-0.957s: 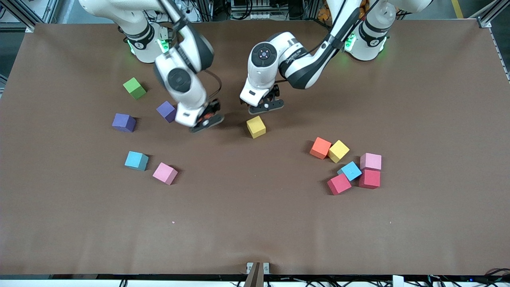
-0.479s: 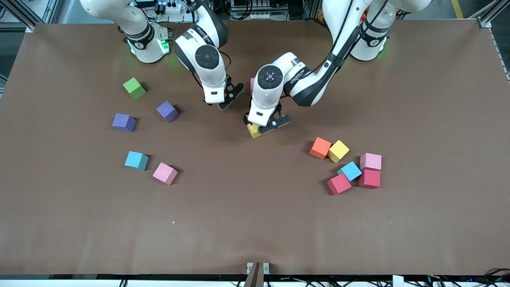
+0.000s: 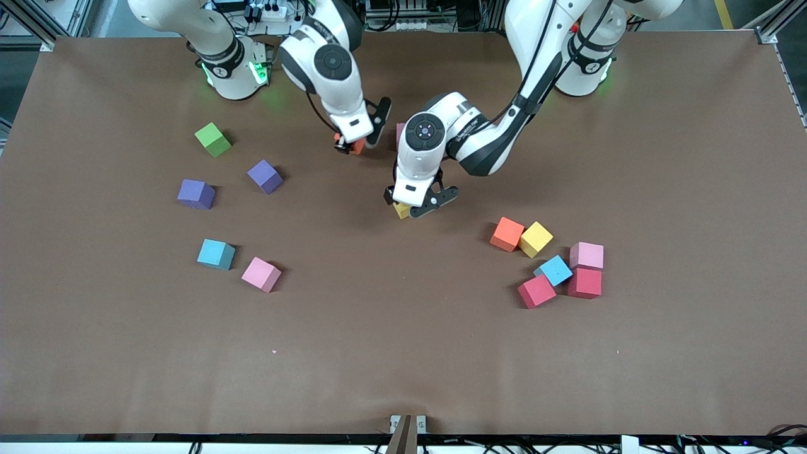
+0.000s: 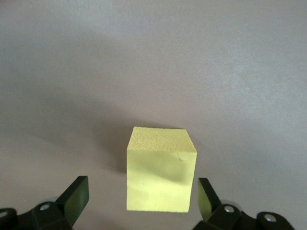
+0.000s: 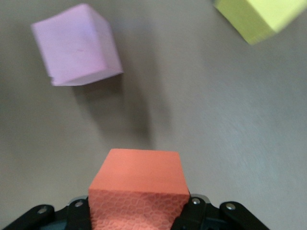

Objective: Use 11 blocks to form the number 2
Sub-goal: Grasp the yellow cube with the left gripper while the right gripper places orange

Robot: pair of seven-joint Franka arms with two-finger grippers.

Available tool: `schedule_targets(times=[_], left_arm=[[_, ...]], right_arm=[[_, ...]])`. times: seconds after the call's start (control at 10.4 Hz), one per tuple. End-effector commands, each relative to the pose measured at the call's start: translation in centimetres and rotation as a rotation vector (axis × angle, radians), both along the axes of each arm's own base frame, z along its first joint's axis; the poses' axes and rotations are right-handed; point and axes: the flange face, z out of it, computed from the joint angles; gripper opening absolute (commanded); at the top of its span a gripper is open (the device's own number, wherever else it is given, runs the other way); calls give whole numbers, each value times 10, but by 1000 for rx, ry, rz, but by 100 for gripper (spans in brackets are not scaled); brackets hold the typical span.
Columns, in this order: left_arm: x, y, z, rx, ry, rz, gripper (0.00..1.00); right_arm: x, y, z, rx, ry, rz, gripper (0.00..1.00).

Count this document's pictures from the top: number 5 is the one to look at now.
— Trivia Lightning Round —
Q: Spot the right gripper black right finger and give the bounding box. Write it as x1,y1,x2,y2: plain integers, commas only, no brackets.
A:
171,193,270,230

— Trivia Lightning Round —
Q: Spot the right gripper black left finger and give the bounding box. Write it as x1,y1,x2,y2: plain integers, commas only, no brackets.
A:
0,195,93,230

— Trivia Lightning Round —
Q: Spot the orange foam cube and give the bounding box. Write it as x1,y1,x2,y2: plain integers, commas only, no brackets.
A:
88,148,190,230

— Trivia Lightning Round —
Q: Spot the pink foam cube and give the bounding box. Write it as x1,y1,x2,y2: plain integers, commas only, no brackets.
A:
30,2,124,87

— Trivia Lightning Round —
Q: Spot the yellow foam cube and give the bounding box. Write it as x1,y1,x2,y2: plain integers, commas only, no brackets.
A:
213,0,304,46

